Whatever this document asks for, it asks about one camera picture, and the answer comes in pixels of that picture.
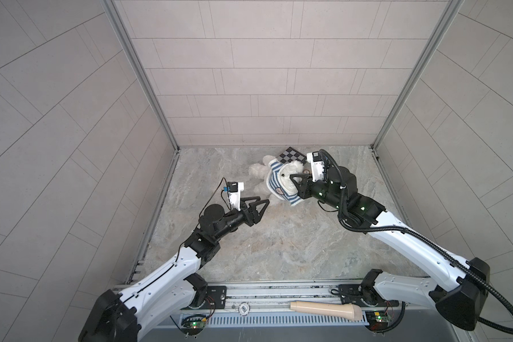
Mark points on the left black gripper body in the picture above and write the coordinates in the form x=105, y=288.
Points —
x=230, y=221

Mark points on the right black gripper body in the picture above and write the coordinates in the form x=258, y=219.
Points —
x=320, y=191

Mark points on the blue white striped sweater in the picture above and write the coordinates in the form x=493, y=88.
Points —
x=278, y=181

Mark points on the white teddy bear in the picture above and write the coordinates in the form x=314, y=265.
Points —
x=260, y=172

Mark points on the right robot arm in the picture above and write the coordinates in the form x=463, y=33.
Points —
x=456, y=287

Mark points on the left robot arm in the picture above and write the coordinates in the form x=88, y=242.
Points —
x=135, y=311

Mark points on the black folded chess board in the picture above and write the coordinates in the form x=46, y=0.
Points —
x=290, y=155

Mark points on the white round knob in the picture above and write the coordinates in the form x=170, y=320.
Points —
x=244, y=309

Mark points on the left green circuit board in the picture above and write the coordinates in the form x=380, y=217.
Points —
x=194, y=324

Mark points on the green circuit board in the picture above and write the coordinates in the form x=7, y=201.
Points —
x=377, y=321
x=194, y=324

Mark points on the right green circuit board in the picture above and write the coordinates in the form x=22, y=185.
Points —
x=377, y=321

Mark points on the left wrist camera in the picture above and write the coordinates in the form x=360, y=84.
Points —
x=234, y=191

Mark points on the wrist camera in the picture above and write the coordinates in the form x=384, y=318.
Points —
x=317, y=166
x=234, y=191

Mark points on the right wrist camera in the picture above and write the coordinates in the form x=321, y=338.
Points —
x=317, y=166

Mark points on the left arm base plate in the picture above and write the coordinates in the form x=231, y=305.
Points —
x=210, y=297

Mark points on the aluminium mounting rail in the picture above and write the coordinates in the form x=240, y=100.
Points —
x=277, y=295

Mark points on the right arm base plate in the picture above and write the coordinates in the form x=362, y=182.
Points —
x=359, y=295

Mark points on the beige handle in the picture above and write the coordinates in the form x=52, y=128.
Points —
x=349, y=312

